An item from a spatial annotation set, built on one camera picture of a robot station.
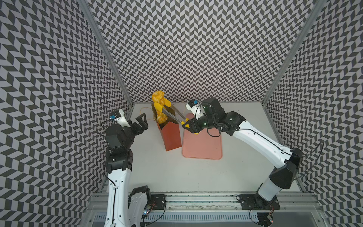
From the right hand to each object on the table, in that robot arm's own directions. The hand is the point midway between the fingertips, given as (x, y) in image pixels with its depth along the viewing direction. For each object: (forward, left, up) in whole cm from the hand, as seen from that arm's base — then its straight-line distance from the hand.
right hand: (187, 126), depth 70 cm
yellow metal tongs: (+10, +15, +3) cm, 18 cm away
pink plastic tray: (+4, -13, -27) cm, 30 cm away
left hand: (+3, +24, +4) cm, 25 cm away
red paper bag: (+2, +10, -7) cm, 12 cm away
